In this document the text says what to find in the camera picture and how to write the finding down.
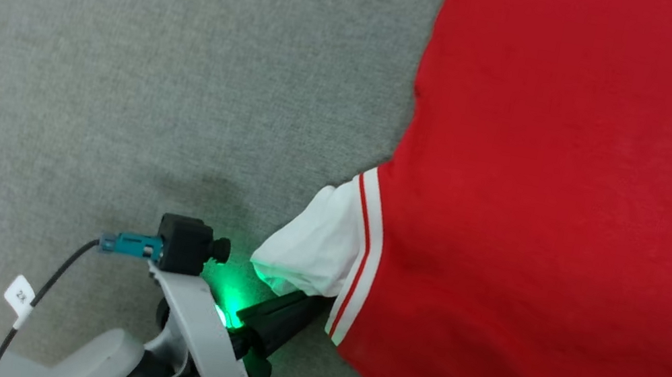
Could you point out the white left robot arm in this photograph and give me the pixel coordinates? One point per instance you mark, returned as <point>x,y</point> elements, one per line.
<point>102,361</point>

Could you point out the red and white jersey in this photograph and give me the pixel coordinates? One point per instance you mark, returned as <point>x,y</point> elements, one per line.
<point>576,222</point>

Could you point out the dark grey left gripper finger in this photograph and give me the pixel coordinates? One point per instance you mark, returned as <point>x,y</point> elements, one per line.
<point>288,310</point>
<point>276,339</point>

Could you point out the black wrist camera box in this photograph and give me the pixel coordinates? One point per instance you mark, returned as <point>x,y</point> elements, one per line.
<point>183,245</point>

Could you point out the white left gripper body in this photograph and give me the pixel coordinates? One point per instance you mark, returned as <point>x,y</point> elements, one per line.
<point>202,337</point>

